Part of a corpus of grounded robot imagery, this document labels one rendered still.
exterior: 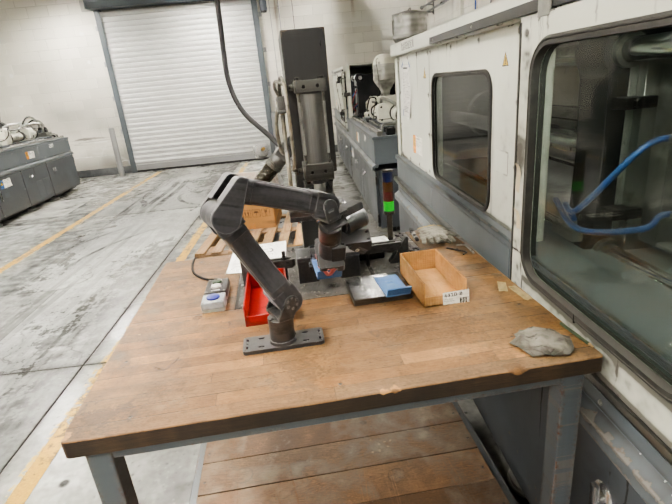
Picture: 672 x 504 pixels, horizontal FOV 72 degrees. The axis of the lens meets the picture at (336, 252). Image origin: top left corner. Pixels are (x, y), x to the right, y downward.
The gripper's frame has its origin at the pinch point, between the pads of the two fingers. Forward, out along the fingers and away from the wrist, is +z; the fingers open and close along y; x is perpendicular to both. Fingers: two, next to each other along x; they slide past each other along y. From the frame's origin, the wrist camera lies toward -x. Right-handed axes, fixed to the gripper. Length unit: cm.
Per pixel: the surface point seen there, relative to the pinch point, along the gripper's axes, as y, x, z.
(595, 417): -48, -56, 4
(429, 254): 10.6, -34.6, 11.3
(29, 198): 522, 382, 423
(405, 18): 453, -168, 142
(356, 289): -0.4, -8.3, 9.4
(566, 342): -36, -47, -13
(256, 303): 1.9, 21.2, 13.5
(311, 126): 36.9, -0.6, -21.8
